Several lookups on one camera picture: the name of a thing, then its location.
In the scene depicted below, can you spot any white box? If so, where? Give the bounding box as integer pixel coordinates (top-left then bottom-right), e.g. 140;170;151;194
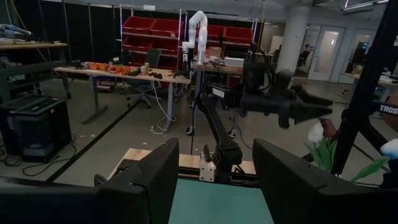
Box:
223;57;246;68

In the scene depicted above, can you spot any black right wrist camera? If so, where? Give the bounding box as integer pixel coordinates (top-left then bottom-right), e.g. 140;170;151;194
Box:
244;60;274;94

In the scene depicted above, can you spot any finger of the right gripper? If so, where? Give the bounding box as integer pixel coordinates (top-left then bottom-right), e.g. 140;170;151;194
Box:
295;86;333;106
292;107;333;125

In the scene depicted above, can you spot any black partition curtain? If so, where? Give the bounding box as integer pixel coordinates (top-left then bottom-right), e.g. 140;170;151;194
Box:
12;0;123;65

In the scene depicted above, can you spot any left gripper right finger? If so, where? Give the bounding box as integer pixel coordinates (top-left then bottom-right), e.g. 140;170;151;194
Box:
252;139;327;224

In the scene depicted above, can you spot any white round column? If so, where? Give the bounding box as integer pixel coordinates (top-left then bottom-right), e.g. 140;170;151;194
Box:
275;4;312;75

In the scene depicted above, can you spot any dark red artificial tulip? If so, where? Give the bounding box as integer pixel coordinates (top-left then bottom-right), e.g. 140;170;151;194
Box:
320;117;339;139

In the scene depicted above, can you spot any wooden standing desk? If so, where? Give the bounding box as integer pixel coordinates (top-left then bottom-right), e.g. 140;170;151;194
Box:
53;64;192;134

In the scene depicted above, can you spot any silver arm base bracket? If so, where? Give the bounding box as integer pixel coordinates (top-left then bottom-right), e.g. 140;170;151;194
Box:
198;151;216;183

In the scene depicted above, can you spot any black office chair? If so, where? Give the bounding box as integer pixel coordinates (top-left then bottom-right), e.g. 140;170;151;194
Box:
126;48;163;110

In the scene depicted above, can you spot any red plastic storage bin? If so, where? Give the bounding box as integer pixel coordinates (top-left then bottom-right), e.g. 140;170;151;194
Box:
123;36;153;53
223;26;254;44
122;16;156;35
206;24;227;41
150;18;185;39
152;39;180;57

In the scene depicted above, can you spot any green table mat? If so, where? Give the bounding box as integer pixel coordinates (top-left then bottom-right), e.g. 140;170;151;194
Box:
167;179;274;224

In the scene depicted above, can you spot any glass door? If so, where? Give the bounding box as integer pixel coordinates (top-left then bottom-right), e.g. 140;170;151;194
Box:
307;26;346;82

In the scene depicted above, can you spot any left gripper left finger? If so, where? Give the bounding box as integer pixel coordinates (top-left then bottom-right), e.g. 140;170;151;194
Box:
99;138;180;224

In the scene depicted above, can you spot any white dangling cable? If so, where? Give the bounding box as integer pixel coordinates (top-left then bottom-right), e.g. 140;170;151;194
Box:
150;80;177;135

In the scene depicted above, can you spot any tall wire shelf rack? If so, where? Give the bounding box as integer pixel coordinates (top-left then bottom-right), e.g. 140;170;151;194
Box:
119;3;259;72

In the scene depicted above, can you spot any wooden workbench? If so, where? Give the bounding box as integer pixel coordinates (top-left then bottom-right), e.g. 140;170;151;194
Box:
0;42;70;100

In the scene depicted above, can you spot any cardboard box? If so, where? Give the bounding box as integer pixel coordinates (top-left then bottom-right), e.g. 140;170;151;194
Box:
208;46;223;58

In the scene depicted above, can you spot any black cable tangle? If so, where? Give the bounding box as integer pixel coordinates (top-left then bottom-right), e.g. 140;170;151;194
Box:
0;133;78;177

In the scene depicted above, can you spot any black equipment case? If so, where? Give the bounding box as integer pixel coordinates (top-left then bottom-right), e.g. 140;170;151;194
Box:
0;94;73;163

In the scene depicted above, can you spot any orange parts pile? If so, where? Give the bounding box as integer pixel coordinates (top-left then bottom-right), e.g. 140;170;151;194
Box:
88;62;132;75

